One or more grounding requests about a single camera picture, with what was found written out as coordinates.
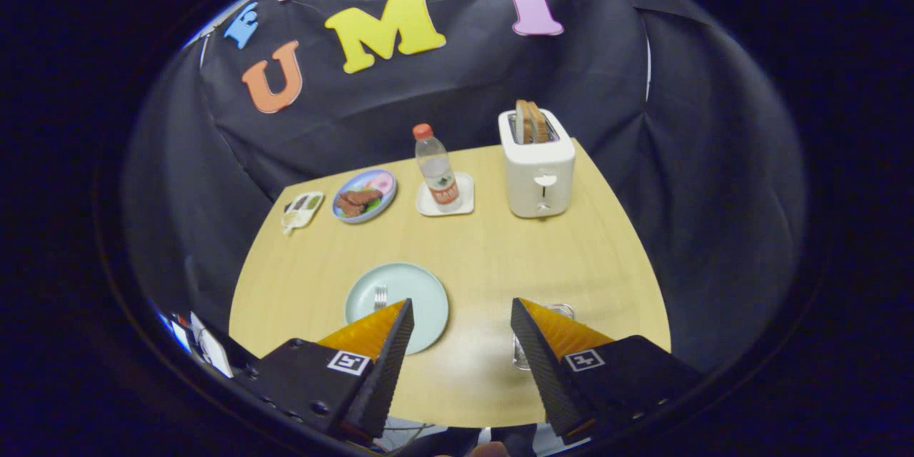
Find brown toy meat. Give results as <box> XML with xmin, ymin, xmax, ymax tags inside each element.
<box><xmin>336</xmin><ymin>189</ymin><xmax>383</xmax><ymax>219</ymax></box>

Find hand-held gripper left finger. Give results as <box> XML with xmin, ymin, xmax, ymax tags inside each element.
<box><xmin>236</xmin><ymin>298</ymin><xmax>416</xmax><ymax>443</ymax></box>

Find white and blue object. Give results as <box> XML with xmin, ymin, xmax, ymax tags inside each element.
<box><xmin>171</xmin><ymin>311</ymin><xmax>233</xmax><ymax>378</ymax></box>

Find white square coaster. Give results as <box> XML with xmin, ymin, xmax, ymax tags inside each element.
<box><xmin>416</xmin><ymin>171</ymin><xmax>476</xmax><ymax>217</ymax></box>

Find white divided sauce dish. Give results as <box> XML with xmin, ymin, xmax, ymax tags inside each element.
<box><xmin>282</xmin><ymin>191</ymin><xmax>326</xmax><ymax>236</ymax></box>

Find colourful patterned plate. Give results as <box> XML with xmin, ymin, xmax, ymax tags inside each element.
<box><xmin>331</xmin><ymin>169</ymin><xmax>398</xmax><ymax>224</ymax></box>

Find person's dark trousers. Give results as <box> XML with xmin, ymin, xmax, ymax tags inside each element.
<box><xmin>389</xmin><ymin>425</ymin><xmax>536</xmax><ymax>457</ymax></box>

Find white toaster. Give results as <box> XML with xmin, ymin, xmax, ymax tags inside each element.
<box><xmin>498</xmin><ymin>107</ymin><xmax>576</xmax><ymax>219</ymax></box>

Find pale green plate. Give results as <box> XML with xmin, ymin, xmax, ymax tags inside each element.
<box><xmin>344</xmin><ymin>262</ymin><xmax>450</xmax><ymax>356</ymax></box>

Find black backdrop cloth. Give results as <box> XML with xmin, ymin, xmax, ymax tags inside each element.
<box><xmin>121</xmin><ymin>0</ymin><xmax>808</xmax><ymax>372</ymax></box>

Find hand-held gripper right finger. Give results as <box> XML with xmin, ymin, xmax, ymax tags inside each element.
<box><xmin>510</xmin><ymin>297</ymin><xmax>704</xmax><ymax>446</ymax></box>

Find clear square glass dish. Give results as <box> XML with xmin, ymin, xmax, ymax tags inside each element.
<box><xmin>512</xmin><ymin>302</ymin><xmax>576</xmax><ymax>371</ymax></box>

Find clear bottle with red cap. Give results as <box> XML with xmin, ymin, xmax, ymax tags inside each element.
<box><xmin>412</xmin><ymin>123</ymin><xmax>462</xmax><ymax>214</ymax></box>

